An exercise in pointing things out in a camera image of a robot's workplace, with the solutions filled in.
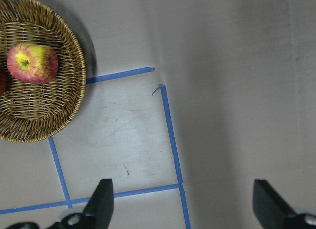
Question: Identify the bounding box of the round wicker basket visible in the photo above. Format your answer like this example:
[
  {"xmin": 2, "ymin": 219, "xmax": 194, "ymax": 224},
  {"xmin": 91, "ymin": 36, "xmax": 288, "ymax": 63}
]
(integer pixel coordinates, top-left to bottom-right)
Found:
[{"xmin": 0, "ymin": 0, "xmax": 86, "ymax": 143}]

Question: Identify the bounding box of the red yellow apple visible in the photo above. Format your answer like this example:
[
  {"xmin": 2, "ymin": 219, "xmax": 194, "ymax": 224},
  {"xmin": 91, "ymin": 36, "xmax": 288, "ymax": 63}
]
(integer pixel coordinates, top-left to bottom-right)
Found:
[{"xmin": 7, "ymin": 42, "xmax": 59, "ymax": 84}]

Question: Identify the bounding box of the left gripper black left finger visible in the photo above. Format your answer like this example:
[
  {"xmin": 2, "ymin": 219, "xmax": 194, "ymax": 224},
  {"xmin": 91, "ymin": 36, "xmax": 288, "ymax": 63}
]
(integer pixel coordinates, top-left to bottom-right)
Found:
[{"xmin": 50, "ymin": 179, "xmax": 114, "ymax": 229}]

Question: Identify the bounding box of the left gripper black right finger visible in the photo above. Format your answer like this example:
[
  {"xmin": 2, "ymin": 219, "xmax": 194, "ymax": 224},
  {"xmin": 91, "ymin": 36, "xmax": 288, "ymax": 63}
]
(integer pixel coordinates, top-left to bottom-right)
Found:
[{"xmin": 252, "ymin": 179, "xmax": 316, "ymax": 229}]

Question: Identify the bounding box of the dark red apple in basket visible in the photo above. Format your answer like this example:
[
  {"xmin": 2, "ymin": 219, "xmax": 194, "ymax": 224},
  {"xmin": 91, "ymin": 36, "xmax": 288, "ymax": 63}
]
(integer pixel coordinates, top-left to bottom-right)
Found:
[{"xmin": 0, "ymin": 70, "xmax": 8, "ymax": 96}]

